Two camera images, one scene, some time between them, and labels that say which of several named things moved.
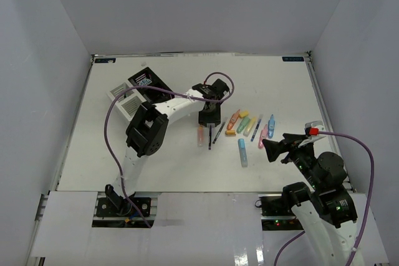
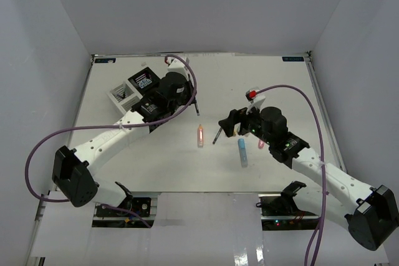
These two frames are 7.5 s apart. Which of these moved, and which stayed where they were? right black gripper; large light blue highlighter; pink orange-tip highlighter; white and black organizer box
Moved: right black gripper
Stayed: large light blue highlighter; white and black organizer box; pink orange-tip highlighter
